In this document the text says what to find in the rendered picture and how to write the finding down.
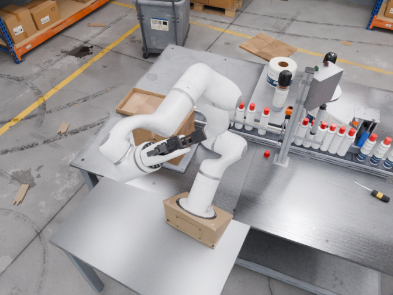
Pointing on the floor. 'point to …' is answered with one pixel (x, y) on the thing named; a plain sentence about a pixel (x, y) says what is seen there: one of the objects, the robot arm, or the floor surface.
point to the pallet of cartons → (230, 6)
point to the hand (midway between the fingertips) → (190, 138)
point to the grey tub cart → (162, 23)
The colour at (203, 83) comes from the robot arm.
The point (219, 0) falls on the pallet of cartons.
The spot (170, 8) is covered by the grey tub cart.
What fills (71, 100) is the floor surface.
